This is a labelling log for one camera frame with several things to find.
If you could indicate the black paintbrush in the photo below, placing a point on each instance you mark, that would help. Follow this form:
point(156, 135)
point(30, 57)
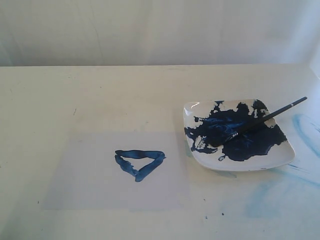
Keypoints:
point(244, 128)

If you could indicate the white sheet of paper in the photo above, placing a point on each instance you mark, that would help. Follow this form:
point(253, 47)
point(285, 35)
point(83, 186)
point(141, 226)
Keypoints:
point(138, 171)

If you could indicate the white square paint plate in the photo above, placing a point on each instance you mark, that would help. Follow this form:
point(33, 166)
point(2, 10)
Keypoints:
point(264, 147)

